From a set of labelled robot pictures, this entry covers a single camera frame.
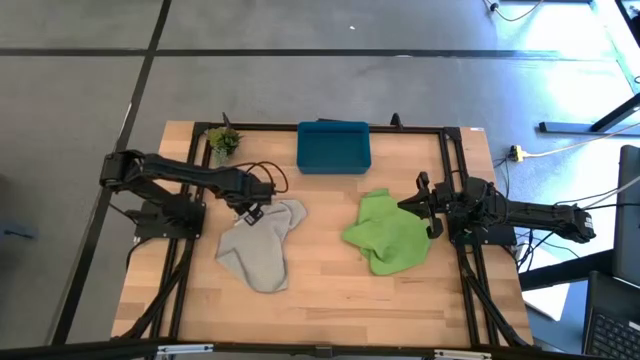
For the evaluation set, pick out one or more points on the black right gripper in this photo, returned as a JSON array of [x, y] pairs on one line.
[[440, 202]]

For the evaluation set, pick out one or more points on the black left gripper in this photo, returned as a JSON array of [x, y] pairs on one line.
[[252, 192]]

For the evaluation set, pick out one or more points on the grey microfiber towel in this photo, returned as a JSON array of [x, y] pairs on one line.
[[255, 255]]

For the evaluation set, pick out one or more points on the green microfiber towel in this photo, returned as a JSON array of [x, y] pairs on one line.
[[390, 240]]

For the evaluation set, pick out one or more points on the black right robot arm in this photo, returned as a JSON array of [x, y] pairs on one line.
[[540, 215]]

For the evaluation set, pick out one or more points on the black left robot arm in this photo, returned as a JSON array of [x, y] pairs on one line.
[[190, 172]]

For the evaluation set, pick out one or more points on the blue plastic basket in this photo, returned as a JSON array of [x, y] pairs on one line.
[[332, 150]]

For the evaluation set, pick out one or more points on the small potted green plant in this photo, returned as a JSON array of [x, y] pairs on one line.
[[224, 141]]

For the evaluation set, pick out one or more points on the yellow power strip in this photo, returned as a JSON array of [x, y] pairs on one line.
[[516, 153]]

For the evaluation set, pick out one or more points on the white paper sheet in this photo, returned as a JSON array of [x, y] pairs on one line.
[[547, 300]]

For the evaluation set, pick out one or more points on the black desk foot bar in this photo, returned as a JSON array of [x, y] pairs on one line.
[[565, 271]]

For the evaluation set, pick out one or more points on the black desk leg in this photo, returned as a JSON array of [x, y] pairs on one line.
[[565, 128]]

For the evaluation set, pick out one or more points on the dark grey monitor back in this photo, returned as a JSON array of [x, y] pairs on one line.
[[627, 215]]

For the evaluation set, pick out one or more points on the black crossbar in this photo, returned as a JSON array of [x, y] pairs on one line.
[[75, 354]]

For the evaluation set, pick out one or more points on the small black floor object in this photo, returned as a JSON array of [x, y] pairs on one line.
[[17, 233]]

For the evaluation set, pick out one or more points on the black laptop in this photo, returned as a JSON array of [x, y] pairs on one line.
[[612, 335]]

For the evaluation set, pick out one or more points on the black frame clamp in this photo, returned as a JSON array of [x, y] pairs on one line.
[[396, 121], [226, 121]]

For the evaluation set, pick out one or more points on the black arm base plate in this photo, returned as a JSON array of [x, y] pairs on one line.
[[150, 230], [502, 235]]

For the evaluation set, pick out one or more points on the black aluminium table frame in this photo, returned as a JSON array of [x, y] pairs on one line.
[[270, 128]]

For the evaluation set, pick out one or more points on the silver bracket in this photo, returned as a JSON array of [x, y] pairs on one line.
[[462, 355], [185, 349]]

